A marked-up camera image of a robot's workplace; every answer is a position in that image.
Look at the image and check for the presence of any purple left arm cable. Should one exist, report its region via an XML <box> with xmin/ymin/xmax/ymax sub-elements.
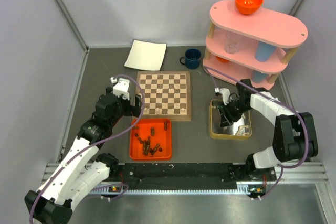
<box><xmin>28</xmin><ymin>74</ymin><xmax>145</xmax><ymax>224</ymax></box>

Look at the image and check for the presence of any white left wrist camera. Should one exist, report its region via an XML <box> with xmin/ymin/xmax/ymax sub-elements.
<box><xmin>110</xmin><ymin>77</ymin><xmax>130</xmax><ymax>101</ymax></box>

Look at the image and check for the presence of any wooden chess board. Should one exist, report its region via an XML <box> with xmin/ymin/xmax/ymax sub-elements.
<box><xmin>137</xmin><ymin>71</ymin><xmax>192</xmax><ymax>121</ymax></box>

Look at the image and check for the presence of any orange plastic tray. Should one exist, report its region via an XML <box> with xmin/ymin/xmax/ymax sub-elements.
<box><xmin>129</xmin><ymin>119</ymin><xmax>173</xmax><ymax>161</ymax></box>

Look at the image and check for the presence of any clear plastic cup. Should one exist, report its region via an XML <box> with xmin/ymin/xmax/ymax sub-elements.
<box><xmin>224</xmin><ymin>31</ymin><xmax>243</xmax><ymax>54</ymax></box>

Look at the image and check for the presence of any orange plastic bowl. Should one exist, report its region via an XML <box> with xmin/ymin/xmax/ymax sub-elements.
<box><xmin>235</xmin><ymin>0</ymin><xmax>264</xmax><ymax>15</ymax></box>

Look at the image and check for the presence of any dark long chess piece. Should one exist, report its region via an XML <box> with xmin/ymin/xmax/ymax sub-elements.
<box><xmin>142</xmin><ymin>141</ymin><xmax>148</xmax><ymax>156</ymax></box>

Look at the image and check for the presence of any dark blue enamel mug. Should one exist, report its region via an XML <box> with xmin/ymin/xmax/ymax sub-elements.
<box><xmin>179</xmin><ymin>48</ymin><xmax>202</xmax><ymax>69</ymax></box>

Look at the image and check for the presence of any pink three-tier shelf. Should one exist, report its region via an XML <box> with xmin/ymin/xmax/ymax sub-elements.
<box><xmin>203</xmin><ymin>0</ymin><xmax>308</xmax><ymax>89</ymax></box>

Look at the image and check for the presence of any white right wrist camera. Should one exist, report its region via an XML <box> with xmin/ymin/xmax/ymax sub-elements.
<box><xmin>215</xmin><ymin>88</ymin><xmax>231</xmax><ymax>105</ymax></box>

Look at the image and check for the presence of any white square plate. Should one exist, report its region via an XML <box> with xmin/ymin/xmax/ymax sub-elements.
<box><xmin>124</xmin><ymin>40</ymin><xmax>167</xmax><ymax>71</ymax></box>

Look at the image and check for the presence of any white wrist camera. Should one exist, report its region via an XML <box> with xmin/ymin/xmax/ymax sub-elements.
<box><xmin>215</xmin><ymin>88</ymin><xmax>231</xmax><ymax>105</ymax></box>
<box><xmin>110</xmin><ymin>77</ymin><xmax>130</xmax><ymax>101</ymax></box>

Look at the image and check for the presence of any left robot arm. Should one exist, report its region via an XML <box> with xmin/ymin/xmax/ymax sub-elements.
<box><xmin>25</xmin><ymin>87</ymin><xmax>145</xmax><ymax>223</ymax></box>

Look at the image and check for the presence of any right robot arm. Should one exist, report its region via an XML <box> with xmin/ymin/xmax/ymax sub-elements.
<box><xmin>215</xmin><ymin>79</ymin><xmax>319</xmax><ymax>180</ymax></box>

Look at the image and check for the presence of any light blue plastic cup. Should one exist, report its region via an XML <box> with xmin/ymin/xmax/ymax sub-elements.
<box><xmin>255</xmin><ymin>41</ymin><xmax>277</xmax><ymax>62</ymax></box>

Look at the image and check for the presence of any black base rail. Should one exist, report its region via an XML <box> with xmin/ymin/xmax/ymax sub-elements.
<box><xmin>119</xmin><ymin>163</ymin><xmax>276</xmax><ymax>190</ymax></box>

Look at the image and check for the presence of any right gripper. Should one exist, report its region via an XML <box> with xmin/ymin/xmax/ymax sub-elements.
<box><xmin>217</xmin><ymin>99</ymin><xmax>251</xmax><ymax>128</ymax></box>

